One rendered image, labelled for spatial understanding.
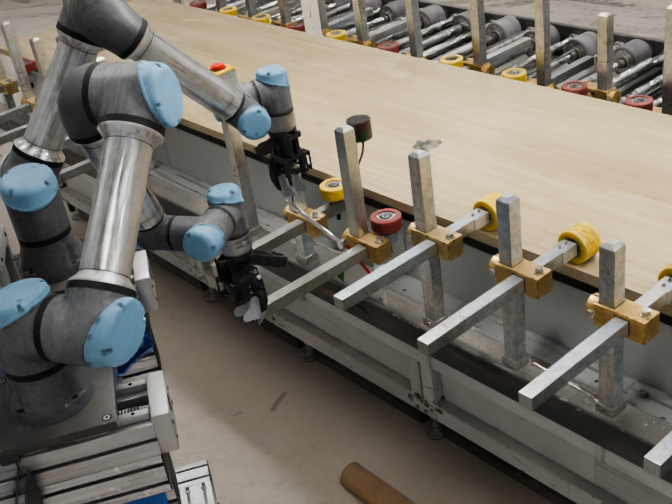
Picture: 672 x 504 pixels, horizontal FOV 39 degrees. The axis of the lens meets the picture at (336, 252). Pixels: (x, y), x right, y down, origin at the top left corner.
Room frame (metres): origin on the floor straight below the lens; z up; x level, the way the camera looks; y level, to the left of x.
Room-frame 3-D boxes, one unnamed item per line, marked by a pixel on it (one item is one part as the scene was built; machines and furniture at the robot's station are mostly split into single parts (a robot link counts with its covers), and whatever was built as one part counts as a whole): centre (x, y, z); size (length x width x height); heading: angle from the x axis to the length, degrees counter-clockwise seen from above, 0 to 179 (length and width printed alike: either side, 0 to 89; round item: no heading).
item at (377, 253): (2.07, -0.08, 0.85); 0.14 x 0.06 x 0.05; 37
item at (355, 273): (2.09, -0.03, 0.75); 0.26 x 0.01 x 0.10; 37
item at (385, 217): (2.09, -0.14, 0.85); 0.08 x 0.08 x 0.11
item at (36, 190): (1.86, 0.63, 1.21); 0.13 x 0.12 x 0.14; 16
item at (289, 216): (2.27, 0.07, 0.84); 0.14 x 0.06 x 0.05; 37
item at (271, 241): (2.20, 0.14, 0.84); 0.44 x 0.03 x 0.04; 127
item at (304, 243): (2.28, 0.08, 0.87); 0.04 x 0.04 x 0.48; 37
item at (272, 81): (2.15, 0.09, 1.26); 0.09 x 0.08 x 0.11; 106
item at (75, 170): (3.00, 0.73, 0.80); 0.44 x 0.03 x 0.04; 127
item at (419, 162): (1.88, -0.21, 0.93); 0.04 x 0.04 x 0.48; 37
